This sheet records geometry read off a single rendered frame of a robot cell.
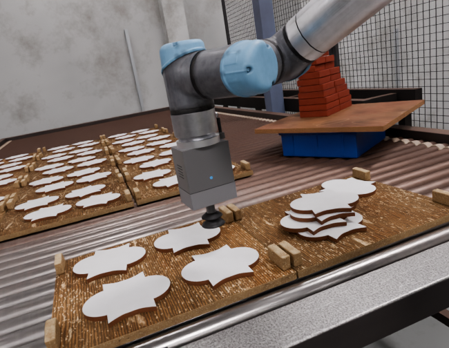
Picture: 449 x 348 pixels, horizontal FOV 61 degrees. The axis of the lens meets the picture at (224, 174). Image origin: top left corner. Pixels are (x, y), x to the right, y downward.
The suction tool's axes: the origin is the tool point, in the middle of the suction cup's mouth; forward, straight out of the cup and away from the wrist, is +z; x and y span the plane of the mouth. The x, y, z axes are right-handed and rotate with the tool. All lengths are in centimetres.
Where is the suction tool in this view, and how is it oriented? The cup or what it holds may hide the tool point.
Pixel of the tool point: (213, 224)
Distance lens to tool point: 70.1
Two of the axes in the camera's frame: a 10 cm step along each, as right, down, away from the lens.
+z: 1.6, 9.5, 2.7
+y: -8.9, 2.5, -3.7
